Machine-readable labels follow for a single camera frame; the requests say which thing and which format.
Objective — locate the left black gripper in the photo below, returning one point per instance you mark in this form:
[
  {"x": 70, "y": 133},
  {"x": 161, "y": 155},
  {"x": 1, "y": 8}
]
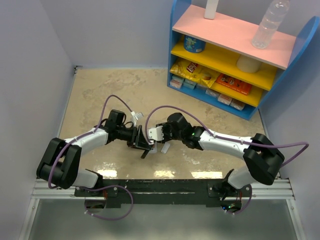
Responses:
[{"x": 138, "y": 139}]

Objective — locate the white battery cover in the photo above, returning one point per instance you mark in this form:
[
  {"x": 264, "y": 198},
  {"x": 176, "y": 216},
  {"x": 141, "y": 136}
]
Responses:
[{"x": 165, "y": 148}]

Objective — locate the blue snack can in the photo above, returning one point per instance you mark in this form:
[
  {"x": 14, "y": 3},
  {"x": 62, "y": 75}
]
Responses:
[{"x": 193, "y": 45}]

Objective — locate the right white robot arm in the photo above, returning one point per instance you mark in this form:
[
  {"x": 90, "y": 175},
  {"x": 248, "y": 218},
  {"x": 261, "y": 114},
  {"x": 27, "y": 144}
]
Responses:
[{"x": 262, "y": 160}]

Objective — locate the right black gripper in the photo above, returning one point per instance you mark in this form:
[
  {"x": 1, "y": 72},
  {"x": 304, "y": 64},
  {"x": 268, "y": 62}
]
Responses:
[{"x": 165, "y": 125}]

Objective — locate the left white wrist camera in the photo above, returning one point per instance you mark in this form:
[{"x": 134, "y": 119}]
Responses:
[{"x": 135, "y": 116}]

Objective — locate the blue shelf unit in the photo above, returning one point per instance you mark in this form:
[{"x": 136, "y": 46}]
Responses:
[{"x": 226, "y": 39}]

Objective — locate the clear plastic water bottle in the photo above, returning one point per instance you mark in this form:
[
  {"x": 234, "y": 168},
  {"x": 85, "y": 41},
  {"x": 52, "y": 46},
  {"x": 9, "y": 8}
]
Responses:
[{"x": 270, "y": 23}]

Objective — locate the white remote control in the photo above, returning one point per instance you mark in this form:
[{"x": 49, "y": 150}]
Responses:
[{"x": 153, "y": 148}]

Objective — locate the small white box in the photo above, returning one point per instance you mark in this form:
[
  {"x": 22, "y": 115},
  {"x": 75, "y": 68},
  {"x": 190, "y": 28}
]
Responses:
[
  {"x": 237, "y": 104},
  {"x": 176, "y": 81},
  {"x": 212, "y": 93},
  {"x": 224, "y": 99},
  {"x": 189, "y": 84}
]

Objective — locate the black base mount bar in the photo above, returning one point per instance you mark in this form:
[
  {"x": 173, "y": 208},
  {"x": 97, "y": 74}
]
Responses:
[{"x": 211, "y": 193}]

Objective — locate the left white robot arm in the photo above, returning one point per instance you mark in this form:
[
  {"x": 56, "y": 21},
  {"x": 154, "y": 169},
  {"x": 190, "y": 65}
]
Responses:
[{"x": 60, "y": 163}]

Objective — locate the yellow Lays chips bag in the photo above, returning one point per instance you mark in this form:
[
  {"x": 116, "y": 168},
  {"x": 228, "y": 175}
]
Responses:
[{"x": 194, "y": 72}]

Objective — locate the orange snack box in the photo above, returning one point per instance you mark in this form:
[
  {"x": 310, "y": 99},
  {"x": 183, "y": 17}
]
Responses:
[{"x": 234, "y": 84}]

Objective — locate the small white box leftmost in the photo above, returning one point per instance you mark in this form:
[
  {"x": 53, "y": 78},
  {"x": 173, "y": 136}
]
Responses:
[{"x": 176, "y": 81}]

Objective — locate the white bottle on shelf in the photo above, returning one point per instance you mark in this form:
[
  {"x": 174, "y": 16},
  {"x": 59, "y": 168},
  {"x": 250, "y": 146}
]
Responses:
[{"x": 210, "y": 9}]

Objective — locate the white paper roll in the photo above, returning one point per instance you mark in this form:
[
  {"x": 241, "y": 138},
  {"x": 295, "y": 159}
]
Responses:
[{"x": 247, "y": 64}]

